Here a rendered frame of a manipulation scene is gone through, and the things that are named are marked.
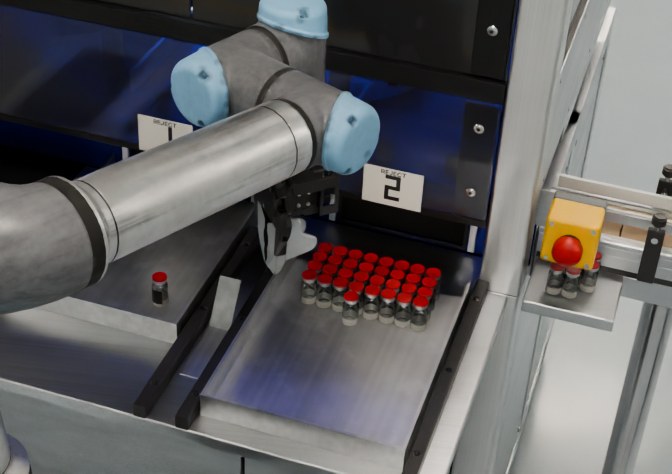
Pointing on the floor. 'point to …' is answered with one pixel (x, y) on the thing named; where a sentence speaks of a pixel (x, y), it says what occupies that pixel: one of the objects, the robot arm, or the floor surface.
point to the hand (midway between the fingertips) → (269, 264)
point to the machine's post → (517, 191)
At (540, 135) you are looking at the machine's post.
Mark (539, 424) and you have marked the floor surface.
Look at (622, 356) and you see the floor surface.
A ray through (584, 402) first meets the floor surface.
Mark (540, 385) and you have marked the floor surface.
